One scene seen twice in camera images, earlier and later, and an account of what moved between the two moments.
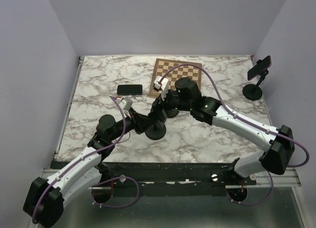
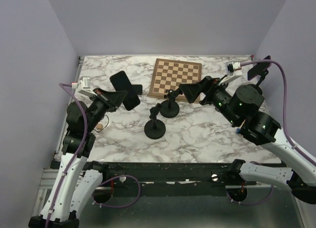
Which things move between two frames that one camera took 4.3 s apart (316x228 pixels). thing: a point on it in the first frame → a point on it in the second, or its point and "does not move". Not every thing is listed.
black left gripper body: [133, 122] → [102, 102]
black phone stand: [253, 92] does not move
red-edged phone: [261, 66] does not move
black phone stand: [156, 131] does not move
